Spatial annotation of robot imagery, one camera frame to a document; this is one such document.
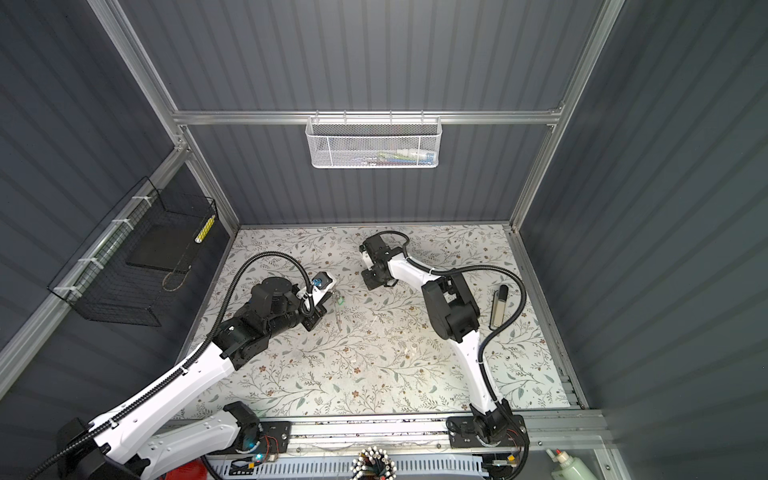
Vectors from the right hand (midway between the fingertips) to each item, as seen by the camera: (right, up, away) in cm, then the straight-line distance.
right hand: (375, 281), depth 103 cm
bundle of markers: (+2, -31, -47) cm, 56 cm away
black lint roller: (+39, -7, -11) cm, 41 cm away
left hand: (-11, 0, -28) cm, 30 cm away
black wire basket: (-58, +7, -29) cm, 66 cm away
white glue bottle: (+45, -37, -39) cm, 70 cm away
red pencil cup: (-40, -41, -35) cm, 67 cm away
